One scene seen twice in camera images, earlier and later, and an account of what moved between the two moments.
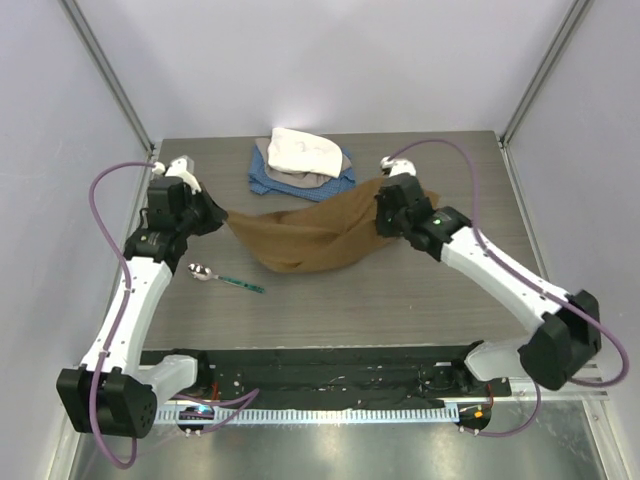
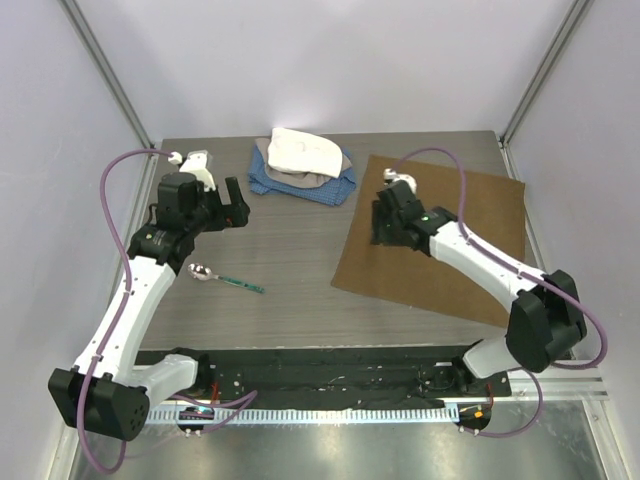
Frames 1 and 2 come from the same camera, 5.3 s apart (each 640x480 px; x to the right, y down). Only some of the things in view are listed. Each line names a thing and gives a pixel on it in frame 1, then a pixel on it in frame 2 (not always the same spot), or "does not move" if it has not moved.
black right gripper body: x=389 y=225 does not move
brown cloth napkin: x=299 y=237 to x=495 y=213
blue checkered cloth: x=261 y=182 does not move
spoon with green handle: x=201 y=273 does not move
